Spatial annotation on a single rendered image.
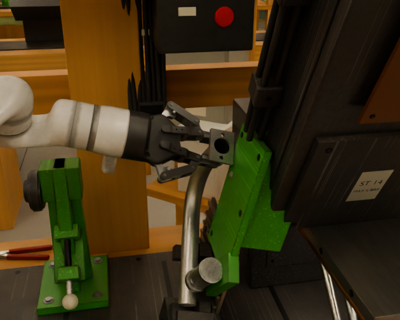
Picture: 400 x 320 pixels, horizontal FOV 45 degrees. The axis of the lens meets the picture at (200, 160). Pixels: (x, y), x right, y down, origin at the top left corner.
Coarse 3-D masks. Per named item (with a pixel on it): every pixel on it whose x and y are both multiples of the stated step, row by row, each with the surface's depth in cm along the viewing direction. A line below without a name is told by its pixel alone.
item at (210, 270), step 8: (200, 264) 71; (208, 264) 71; (216, 264) 72; (192, 272) 75; (200, 272) 70; (208, 272) 71; (216, 272) 71; (192, 280) 74; (200, 280) 72; (208, 280) 70; (216, 280) 71; (192, 288) 75; (200, 288) 74
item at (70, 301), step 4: (72, 280) 87; (68, 284) 86; (72, 284) 87; (68, 288) 86; (72, 288) 86; (68, 292) 86; (72, 292) 86; (68, 296) 85; (72, 296) 85; (76, 296) 86; (64, 300) 85; (68, 300) 84; (72, 300) 85; (76, 300) 85; (64, 304) 85; (68, 304) 84; (72, 304) 85; (76, 304) 85; (68, 308) 85; (72, 308) 85
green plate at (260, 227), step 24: (240, 144) 74; (264, 144) 67; (240, 168) 72; (264, 168) 65; (240, 192) 71; (264, 192) 68; (216, 216) 79; (240, 216) 69; (264, 216) 70; (216, 240) 77; (240, 240) 69; (264, 240) 72
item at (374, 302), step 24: (312, 240) 72; (336, 240) 70; (360, 240) 70; (384, 240) 70; (336, 264) 65; (360, 264) 65; (384, 264) 65; (360, 288) 61; (384, 288) 61; (360, 312) 60; (384, 312) 57
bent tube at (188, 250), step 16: (224, 144) 77; (208, 160) 74; (224, 160) 75; (192, 176) 84; (192, 192) 84; (192, 208) 84; (192, 224) 83; (192, 240) 82; (192, 256) 81; (192, 304) 80
